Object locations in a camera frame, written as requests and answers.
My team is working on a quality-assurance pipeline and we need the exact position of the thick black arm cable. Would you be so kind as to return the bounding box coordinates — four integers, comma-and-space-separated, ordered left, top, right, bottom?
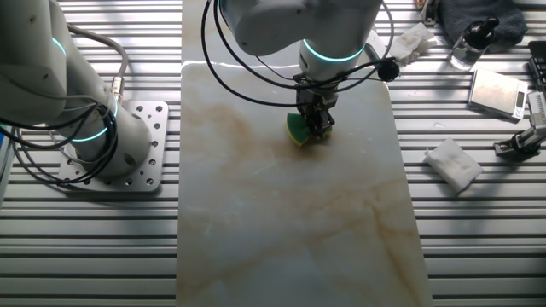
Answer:
199, 0, 302, 108
212, 0, 306, 91

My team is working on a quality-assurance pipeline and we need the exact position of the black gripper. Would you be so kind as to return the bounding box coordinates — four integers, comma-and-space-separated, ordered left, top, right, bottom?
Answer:
296, 84, 340, 137

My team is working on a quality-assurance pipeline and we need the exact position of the thick gray robot cable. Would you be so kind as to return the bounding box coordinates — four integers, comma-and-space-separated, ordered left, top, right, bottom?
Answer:
67, 23, 131, 106

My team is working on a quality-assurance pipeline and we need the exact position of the clear spray bottle black head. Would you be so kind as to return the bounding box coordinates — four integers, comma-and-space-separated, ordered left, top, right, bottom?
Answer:
445, 15, 501, 72

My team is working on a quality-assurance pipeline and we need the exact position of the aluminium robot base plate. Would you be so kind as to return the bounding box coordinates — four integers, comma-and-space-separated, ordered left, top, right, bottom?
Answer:
56, 100, 170, 193

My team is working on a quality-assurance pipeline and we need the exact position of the marble pattern tile slab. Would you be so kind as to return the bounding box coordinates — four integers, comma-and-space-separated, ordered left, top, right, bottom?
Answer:
175, 0, 434, 307

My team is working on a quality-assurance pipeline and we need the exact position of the black metal clamp tool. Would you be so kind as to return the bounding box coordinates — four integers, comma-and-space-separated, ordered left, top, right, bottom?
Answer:
493, 90, 546, 162

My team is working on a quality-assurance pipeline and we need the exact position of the green and yellow sponge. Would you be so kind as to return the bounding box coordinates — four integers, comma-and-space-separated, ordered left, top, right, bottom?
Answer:
285, 112, 334, 148

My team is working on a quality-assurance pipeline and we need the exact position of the looped black cable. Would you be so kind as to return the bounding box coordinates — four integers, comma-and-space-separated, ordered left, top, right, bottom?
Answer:
0, 101, 119, 187

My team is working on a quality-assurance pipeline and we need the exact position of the dark gray towel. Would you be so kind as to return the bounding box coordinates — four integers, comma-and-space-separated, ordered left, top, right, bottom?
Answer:
438, 0, 529, 55

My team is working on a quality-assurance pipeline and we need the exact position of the silver digital scale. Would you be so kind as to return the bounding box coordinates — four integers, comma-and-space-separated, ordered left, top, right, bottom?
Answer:
467, 67, 530, 120

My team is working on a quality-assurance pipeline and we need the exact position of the folded white gauze pad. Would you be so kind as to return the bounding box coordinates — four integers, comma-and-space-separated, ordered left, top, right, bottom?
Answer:
423, 136, 485, 195

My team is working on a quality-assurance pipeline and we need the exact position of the crumpled white tissue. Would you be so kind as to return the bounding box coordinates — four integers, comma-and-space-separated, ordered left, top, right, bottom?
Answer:
388, 21, 439, 67

